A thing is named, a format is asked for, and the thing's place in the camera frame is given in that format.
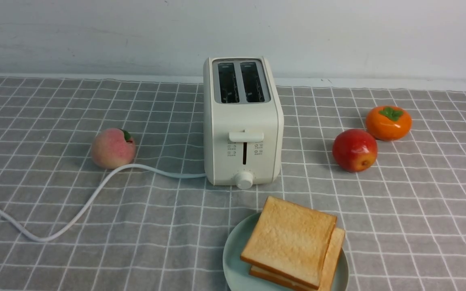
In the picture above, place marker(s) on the light green round plate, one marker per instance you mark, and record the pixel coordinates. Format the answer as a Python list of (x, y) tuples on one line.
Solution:
[(235, 270)]

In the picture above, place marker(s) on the red apple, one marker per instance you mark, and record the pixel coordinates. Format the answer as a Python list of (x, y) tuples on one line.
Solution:
[(355, 150)]

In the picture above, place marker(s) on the white two-slot toaster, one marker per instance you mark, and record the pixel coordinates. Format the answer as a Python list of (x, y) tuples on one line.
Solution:
[(243, 122)]

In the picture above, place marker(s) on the toast slice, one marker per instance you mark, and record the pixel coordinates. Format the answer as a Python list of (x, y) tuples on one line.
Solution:
[(328, 268), (290, 240)]

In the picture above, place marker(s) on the pink peach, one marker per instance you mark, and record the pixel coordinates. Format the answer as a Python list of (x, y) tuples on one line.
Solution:
[(113, 148)]

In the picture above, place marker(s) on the orange persimmon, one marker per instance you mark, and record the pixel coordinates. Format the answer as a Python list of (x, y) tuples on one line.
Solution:
[(388, 123)]

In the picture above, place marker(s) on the grey checked tablecloth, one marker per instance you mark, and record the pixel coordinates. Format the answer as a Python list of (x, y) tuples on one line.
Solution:
[(405, 216)]

